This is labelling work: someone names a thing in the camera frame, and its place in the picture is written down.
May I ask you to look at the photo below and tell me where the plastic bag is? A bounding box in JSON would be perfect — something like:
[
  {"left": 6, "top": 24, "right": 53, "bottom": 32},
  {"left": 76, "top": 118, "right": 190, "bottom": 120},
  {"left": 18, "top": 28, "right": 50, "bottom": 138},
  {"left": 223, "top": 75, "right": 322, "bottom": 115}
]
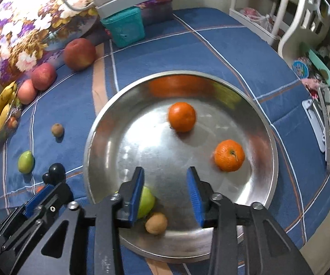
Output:
[{"left": 241, "top": 7, "right": 277, "bottom": 33}]

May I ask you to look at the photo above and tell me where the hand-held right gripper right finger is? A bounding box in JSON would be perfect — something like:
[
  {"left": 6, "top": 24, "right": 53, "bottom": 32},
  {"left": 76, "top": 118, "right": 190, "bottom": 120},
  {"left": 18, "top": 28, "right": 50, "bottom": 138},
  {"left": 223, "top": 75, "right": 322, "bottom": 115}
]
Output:
[{"left": 186, "top": 166, "right": 315, "bottom": 275}]

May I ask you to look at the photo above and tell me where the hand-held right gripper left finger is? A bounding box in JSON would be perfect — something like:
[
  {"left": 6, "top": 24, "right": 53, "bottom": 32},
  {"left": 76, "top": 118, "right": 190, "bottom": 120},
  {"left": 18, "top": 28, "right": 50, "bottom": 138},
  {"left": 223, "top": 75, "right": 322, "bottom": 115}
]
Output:
[{"left": 14, "top": 166, "right": 145, "bottom": 275}]

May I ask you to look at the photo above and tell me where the teal plastic basket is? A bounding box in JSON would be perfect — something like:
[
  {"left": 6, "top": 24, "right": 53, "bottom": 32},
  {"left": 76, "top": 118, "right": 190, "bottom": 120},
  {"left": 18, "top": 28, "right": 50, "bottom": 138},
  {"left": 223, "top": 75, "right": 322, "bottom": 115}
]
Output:
[{"left": 100, "top": 7, "right": 146, "bottom": 49}]

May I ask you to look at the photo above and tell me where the floral painting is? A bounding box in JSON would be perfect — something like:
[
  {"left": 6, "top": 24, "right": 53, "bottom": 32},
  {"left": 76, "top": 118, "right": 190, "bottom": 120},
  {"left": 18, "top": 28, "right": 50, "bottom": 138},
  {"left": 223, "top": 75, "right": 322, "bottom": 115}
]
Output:
[{"left": 0, "top": 0, "right": 151, "bottom": 87}]

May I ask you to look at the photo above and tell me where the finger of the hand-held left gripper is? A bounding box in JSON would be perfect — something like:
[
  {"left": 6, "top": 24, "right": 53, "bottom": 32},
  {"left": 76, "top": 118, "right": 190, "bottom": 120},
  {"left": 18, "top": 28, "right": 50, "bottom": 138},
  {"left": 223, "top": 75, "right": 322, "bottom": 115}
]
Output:
[{"left": 0, "top": 181, "right": 74, "bottom": 264}]

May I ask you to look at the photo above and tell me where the white desk lamp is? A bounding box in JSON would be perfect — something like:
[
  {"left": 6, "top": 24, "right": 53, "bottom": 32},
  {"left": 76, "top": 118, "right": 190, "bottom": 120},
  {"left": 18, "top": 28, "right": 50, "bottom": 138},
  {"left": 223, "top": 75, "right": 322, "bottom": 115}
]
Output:
[{"left": 45, "top": 0, "right": 154, "bottom": 19}]

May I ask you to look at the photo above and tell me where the orange tangerine with stem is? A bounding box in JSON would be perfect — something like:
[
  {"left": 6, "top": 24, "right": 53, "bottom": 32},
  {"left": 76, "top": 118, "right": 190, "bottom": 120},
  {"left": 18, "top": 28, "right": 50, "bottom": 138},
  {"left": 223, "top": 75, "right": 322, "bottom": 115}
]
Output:
[{"left": 214, "top": 139, "right": 245, "bottom": 173}]

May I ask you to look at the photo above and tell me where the purple box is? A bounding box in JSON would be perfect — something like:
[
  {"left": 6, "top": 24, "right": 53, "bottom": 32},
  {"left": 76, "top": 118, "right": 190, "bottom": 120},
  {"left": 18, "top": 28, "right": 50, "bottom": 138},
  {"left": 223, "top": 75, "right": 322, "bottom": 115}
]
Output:
[{"left": 138, "top": 0, "right": 175, "bottom": 26}]

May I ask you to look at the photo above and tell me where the blue plaid cloth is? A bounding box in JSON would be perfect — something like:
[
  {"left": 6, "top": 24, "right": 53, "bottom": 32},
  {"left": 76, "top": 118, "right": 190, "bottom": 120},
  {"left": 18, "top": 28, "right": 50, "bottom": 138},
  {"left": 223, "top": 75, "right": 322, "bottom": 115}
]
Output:
[{"left": 0, "top": 7, "right": 330, "bottom": 275}]

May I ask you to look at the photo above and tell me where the round steel plate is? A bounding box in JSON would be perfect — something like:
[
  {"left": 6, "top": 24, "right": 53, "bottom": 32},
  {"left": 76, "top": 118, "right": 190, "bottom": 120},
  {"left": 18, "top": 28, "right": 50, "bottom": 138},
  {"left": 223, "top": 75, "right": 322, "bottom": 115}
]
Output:
[{"left": 83, "top": 70, "right": 279, "bottom": 263}]

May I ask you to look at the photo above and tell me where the green jujube fruit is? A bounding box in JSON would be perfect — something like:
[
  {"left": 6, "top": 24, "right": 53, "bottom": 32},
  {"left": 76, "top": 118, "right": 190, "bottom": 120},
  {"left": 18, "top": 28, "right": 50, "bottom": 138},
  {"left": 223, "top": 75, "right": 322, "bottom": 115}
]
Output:
[
  {"left": 18, "top": 151, "right": 35, "bottom": 174},
  {"left": 137, "top": 186, "right": 156, "bottom": 220}
]

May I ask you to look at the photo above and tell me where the teal box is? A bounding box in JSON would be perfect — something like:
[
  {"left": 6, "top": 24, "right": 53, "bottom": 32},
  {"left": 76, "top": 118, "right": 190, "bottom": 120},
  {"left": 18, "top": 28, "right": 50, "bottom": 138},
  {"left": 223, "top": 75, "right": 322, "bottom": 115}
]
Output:
[{"left": 300, "top": 42, "right": 330, "bottom": 98}]

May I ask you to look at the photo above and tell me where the small brown kiwi fruit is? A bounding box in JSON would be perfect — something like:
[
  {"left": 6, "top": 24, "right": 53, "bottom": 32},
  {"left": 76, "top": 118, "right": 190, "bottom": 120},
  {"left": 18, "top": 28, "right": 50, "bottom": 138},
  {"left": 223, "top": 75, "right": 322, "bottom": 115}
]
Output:
[{"left": 51, "top": 123, "right": 65, "bottom": 138}]

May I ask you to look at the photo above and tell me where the pink apple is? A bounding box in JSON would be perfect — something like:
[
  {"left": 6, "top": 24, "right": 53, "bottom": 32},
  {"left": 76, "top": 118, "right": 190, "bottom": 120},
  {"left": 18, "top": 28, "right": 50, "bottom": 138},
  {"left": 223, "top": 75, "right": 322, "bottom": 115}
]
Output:
[{"left": 16, "top": 79, "right": 38, "bottom": 105}]

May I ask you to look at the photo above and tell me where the round blue tin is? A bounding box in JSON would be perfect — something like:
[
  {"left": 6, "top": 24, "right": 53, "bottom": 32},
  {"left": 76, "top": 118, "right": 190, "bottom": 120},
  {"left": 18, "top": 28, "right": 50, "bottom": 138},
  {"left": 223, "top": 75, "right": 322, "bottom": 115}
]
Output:
[{"left": 292, "top": 59, "right": 311, "bottom": 78}]

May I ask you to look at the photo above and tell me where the large red apple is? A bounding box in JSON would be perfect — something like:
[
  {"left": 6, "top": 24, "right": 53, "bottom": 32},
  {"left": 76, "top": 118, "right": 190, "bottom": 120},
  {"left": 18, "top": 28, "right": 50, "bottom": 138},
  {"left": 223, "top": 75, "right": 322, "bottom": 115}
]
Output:
[{"left": 63, "top": 38, "right": 97, "bottom": 72}]

